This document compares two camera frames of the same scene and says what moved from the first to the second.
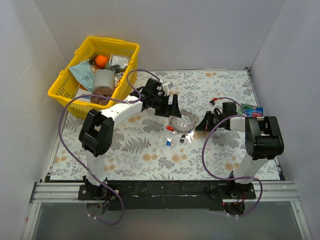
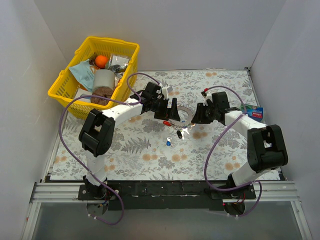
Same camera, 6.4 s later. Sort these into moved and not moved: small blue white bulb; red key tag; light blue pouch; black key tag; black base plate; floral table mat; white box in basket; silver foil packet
Moved: black key tag; red key tag
Not moved: light blue pouch; white box in basket; silver foil packet; black base plate; small blue white bulb; floral table mat
